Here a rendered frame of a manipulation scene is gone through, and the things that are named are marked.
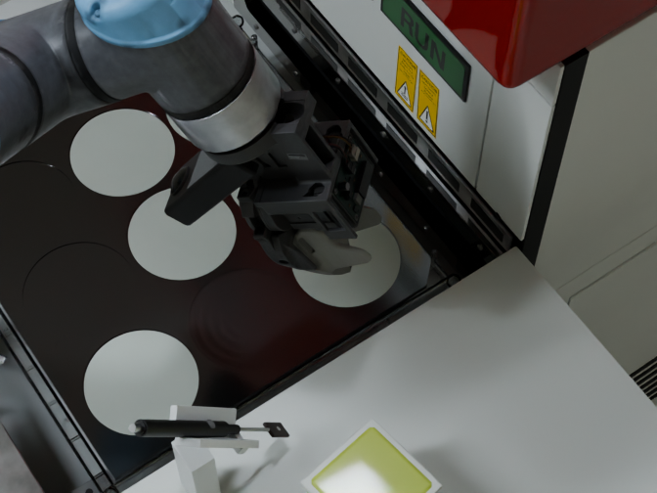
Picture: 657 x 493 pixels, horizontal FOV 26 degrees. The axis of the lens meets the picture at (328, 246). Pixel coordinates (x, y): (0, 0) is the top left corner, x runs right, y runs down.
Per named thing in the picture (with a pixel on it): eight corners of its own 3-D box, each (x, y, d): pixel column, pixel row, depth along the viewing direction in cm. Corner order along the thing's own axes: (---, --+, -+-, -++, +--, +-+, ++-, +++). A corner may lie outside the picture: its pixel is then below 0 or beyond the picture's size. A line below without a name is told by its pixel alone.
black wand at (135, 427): (131, 441, 95) (144, 429, 94) (120, 425, 95) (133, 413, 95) (284, 441, 112) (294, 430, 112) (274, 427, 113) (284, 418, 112)
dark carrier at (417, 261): (239, 30, 143) (238, 26, 143) (444, 277, 129) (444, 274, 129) (-70, 195, 133) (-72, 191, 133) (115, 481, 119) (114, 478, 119)
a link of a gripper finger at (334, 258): (390, 300, 113) (341, 239, 106) (326, 300, 116) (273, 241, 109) (399, 266, 114) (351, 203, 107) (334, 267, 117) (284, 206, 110)
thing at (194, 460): (239, 439, 114) (228, 368, 102) (265, 477, 112) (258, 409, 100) (173, 480, 112) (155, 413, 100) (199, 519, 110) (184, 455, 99)
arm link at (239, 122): (146, 124, 97) (181, 30, 101) (180, 162, 100) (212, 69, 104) (238, 117, 93) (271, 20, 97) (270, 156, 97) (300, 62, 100)
